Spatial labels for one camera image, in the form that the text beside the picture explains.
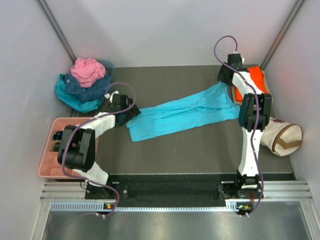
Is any teal t shirt in bin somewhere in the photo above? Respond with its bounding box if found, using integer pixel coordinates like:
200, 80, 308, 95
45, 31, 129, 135
55, 74, 104, 114

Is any light blue t shirt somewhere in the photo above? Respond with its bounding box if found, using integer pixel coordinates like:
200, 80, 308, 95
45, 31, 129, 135
126, 82, 240, 142

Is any pink compartment tray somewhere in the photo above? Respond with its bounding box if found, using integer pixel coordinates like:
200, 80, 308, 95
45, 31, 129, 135
38, 117, 90, 180

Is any grey slotted cable duct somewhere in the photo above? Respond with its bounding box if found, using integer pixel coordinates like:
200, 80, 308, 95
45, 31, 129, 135
50, 202, 249, 213

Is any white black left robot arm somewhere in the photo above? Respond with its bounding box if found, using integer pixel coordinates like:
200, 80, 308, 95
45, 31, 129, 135
57, 91, 141, 199

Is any dark hair tie blue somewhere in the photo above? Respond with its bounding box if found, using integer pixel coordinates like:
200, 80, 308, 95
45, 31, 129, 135
52, 130, 63, 141

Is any cream canvas drawstring bag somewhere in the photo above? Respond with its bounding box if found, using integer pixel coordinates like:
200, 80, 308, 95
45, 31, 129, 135
260, 117, 303, 157

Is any teal plastic laundry bin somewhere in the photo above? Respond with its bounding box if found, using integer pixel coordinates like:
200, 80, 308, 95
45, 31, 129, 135
98, 59, 115, 78

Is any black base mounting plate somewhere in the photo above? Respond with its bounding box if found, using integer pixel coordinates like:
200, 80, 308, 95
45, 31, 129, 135
84, 174, 253, 207

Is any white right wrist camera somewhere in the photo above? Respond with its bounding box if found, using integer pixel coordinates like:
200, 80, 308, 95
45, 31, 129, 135
234, 51, 245, 64

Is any pink t shirt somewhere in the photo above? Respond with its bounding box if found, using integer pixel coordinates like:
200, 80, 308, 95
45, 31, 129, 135
70, 58, 107, 88

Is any dark blue t shirt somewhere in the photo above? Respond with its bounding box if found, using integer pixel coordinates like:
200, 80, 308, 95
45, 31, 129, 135
61, 74, 112, 103

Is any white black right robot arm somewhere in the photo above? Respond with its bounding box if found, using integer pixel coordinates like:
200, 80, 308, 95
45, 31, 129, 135
217, 52, 272, 198

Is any folded orange t shirt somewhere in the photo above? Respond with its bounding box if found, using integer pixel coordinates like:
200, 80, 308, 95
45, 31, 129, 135
232, 66, 270, 104

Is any dark hair tie green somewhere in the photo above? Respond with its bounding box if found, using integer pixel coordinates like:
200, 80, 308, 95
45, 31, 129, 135
52, 142, 61, 152

